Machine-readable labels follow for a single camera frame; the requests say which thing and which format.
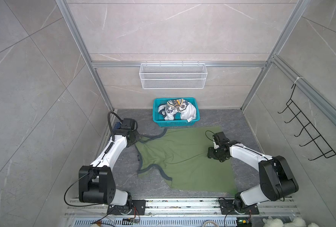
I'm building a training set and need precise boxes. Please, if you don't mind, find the green tank top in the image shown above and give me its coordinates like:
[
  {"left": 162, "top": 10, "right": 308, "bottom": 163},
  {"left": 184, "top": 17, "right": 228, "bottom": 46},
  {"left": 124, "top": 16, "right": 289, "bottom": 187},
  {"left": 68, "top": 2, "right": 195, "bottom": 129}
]
[{"left": 135, "top": 126, "right": 237, "bottom": 194}]

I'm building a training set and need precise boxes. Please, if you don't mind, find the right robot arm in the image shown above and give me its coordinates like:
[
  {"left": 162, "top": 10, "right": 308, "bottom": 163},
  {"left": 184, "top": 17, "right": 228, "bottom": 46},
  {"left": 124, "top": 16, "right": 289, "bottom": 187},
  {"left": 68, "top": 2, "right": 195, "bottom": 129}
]
[{"left": 207, "top": 143, "right": 299, "bottom": 213}]

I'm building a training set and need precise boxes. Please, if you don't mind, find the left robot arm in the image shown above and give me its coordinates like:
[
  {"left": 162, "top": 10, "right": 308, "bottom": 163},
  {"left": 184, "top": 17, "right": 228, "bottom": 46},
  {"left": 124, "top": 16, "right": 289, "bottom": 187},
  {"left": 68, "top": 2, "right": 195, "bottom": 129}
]
[{"left": 79, "top": 130, "right": 141, "bottom": 206}]

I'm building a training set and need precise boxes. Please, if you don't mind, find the white patterned tank top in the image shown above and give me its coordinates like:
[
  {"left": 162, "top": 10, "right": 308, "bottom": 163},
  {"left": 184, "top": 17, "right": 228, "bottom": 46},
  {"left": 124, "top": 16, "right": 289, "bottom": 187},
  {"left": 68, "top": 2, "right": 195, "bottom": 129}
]
[{"left": 158, "top": 98, "right": 197, "bottom": 122}]

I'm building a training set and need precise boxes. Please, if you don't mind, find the blue book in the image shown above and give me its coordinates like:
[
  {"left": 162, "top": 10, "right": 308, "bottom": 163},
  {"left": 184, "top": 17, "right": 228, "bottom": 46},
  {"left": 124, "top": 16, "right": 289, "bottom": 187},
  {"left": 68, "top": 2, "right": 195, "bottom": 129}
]
[{"left": 113, "top": 122, "right": 121, "bottom": 133}]

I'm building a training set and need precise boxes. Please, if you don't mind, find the teal plastic basket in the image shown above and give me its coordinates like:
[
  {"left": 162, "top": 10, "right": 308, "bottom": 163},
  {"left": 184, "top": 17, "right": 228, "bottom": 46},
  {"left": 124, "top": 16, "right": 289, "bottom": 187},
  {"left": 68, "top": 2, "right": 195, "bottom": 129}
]
[{"left": 152, "top": 97, "right": 200, "bottom": 127}]

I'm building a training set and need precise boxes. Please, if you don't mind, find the white plush toy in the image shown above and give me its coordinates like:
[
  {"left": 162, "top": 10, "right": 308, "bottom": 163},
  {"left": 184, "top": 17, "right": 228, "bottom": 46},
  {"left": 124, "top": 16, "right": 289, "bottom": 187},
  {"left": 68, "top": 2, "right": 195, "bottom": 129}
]
[{"left": 262, "top": 216, "right": 320, "bottom": 227}]

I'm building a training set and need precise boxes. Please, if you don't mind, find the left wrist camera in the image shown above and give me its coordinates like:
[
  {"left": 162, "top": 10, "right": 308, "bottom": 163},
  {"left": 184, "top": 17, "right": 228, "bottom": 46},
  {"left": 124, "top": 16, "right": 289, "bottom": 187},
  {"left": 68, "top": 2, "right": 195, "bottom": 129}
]
[{"left": 120, "top": 118, "right": 138, "bottom": 131}]

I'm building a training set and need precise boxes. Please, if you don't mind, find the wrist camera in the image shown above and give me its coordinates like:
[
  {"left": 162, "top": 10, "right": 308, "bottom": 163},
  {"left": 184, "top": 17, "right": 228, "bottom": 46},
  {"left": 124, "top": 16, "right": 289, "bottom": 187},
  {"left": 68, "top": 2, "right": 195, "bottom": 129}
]
[
  {"left": 120, "top": 118, "right": 138, "bottom": 131},
  {"left": 213, "top": 131, "right": 230, "bottom": 147}
]

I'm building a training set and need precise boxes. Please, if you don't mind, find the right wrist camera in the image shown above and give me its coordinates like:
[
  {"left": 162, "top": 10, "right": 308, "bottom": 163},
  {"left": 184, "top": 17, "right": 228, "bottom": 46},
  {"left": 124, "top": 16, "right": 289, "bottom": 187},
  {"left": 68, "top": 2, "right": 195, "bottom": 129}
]
[{"left": 213, "top": 131, "right": 230, "bottom": 147}]

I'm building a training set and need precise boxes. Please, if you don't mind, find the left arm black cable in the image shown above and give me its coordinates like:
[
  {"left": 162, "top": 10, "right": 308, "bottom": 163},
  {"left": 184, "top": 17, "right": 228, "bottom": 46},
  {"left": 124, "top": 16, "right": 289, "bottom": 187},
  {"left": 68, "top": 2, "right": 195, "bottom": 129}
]
[{"left": 107, "top": 111, "right": 123, "bottom": 141}]

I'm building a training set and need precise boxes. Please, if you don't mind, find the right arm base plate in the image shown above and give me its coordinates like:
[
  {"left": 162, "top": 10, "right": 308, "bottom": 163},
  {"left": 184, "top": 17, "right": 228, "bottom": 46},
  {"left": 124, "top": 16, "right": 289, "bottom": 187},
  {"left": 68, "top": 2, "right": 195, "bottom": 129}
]
[{"left": 218, "top": 198, "right": 259, "bottom": 215}]

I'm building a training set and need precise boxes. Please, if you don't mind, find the white wire mesh shelf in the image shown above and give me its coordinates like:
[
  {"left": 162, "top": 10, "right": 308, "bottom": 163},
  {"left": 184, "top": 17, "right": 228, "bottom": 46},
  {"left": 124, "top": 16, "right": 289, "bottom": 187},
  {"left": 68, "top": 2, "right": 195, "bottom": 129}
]
[{"left": 139, "top": 63, "right": 208, "bottom": 89}]

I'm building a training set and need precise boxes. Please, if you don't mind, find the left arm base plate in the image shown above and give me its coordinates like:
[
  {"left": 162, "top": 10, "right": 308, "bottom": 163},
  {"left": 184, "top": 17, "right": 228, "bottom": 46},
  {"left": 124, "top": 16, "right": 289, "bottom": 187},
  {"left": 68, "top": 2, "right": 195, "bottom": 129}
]
[{"left": 107, "top": 200, "right": 147, "bottom": 216}]

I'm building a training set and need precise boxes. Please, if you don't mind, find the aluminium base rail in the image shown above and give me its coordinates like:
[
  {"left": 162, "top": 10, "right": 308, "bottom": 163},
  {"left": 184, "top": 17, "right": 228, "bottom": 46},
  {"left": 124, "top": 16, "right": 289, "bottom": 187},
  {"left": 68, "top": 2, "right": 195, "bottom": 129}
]
[{"left": 63, "top": 197, "right": 301, "bottom": 218}]

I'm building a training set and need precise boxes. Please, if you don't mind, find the black wire hook rack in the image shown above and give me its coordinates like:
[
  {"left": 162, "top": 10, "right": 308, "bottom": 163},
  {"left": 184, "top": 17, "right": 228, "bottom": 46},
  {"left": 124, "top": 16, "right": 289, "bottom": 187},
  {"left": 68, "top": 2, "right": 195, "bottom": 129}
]
[{"left": 278, "top": 84, "right": 336, "bottom": 161}]

